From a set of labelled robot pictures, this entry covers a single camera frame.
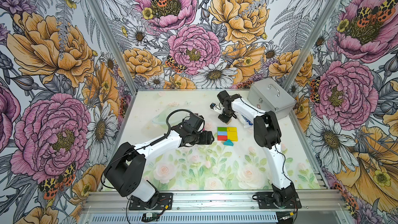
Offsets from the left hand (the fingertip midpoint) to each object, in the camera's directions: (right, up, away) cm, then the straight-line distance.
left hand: (206, 143), depth 85 cm
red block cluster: (+10, +1, +11) cm, 15 cm away
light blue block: (+10, +3, +12) cm, 16 cm away
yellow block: (+16, +5, +15) cm, 22 cm away
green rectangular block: (+10, +6, +14) cm, 18 cm away
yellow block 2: (+16, 0, +11) cm, 20 cm away
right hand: (+13, +10, +18) cm, 25 cm away
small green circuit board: (-26, -31, -13) cm, 42 cm away
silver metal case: (+39, +27, +14) cm, 49 cm away
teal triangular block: (+13, -2, +9) cm, 16 cm away
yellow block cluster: (+16, +3, +13) cm, 21 cm away
